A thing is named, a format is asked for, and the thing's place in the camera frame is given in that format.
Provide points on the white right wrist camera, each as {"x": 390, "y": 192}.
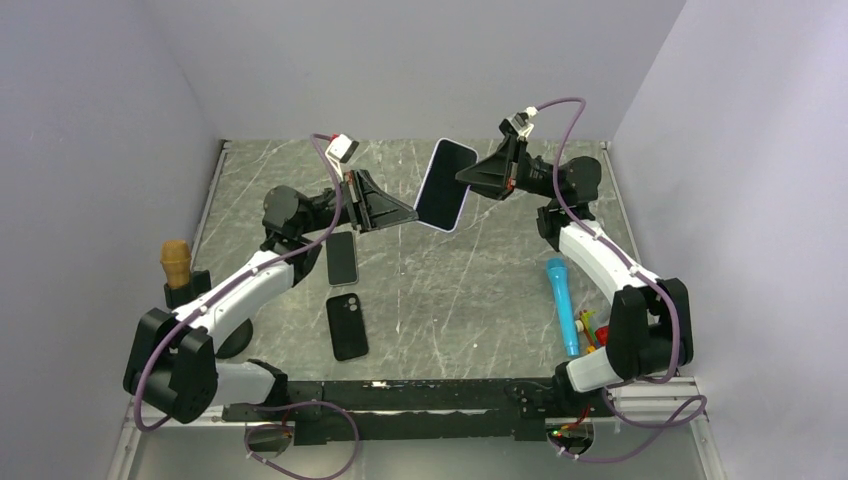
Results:
{"x": 521, "y": 122}

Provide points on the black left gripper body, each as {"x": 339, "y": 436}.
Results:
{"x": 351, "y": 190}

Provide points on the black smartphone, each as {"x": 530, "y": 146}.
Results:
{"x": 342, "y": 265}

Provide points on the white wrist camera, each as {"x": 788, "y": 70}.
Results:
{"x": 339, "y": 151}
{"x": 521, "y": 122}

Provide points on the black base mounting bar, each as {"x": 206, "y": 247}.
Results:
{"x": 522, "y": 409}

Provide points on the red blue toy bricks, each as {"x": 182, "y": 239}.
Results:
{"x": 601, "y": 336}

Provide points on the aluminium front frame rail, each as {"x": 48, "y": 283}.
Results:
{"x": 654, "y": 432}

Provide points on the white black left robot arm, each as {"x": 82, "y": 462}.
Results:
{"x": 172, "y": 364}

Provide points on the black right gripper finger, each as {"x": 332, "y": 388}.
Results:
{"x": 489, "y": 182}
{"x": 500, "y": 160}

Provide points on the lilac cased smartphone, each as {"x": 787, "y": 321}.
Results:
{"x": 441, "y": 198}

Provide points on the colourful toy piece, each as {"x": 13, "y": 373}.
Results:
{"x": 583, "y": 325}

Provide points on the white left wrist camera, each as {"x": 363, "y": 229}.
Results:
{"x": 339, "y": 151}

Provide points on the blue toy microphone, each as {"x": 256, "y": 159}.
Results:
{"x": 557, "y": 274}

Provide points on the aluminium table edge rail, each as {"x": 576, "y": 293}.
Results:
{"x": 225, "y": 147}

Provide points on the black phone case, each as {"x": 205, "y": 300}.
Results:
{"x": 347, "y": 327}

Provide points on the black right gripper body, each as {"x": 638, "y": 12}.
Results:
{"x": 519, "y": 177}

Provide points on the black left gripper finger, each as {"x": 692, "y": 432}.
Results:
{"x": 372, "y": 194}
{"x": 383, "y": 213}

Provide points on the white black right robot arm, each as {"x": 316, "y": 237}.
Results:
{"x": 649, "y": 328}

